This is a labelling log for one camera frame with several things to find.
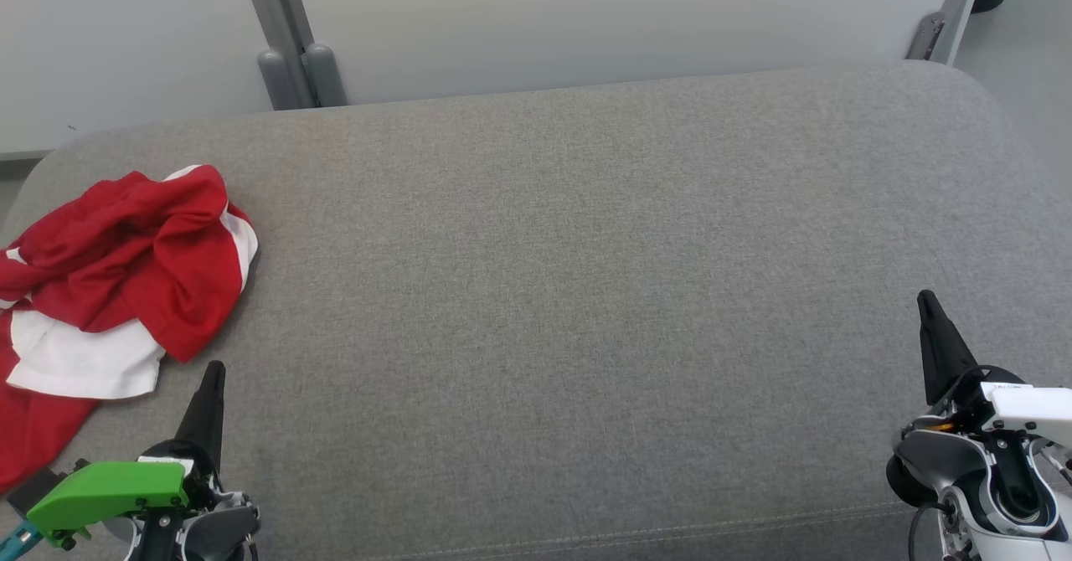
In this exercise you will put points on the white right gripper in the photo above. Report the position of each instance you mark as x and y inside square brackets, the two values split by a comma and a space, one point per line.
[1026, 410]

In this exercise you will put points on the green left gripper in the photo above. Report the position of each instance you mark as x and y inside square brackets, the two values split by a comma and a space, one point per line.
[109, 490]

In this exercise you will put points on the red shorts with white stripe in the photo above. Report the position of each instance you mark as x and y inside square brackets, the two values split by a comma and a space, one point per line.
[151, 251]

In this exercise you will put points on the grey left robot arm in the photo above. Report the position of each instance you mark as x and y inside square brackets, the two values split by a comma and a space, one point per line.
[218, 532]

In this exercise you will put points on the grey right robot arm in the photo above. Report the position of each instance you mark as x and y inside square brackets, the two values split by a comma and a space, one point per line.
[930, 460]

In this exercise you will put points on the grey fabric sofa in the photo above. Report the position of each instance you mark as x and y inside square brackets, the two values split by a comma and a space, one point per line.
[544, 293]

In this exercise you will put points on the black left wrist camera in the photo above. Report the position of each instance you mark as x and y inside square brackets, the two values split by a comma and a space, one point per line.
[38, 486]

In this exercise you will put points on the grey partition post with bracket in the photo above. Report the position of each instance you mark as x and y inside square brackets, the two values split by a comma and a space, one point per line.
[963, 0]

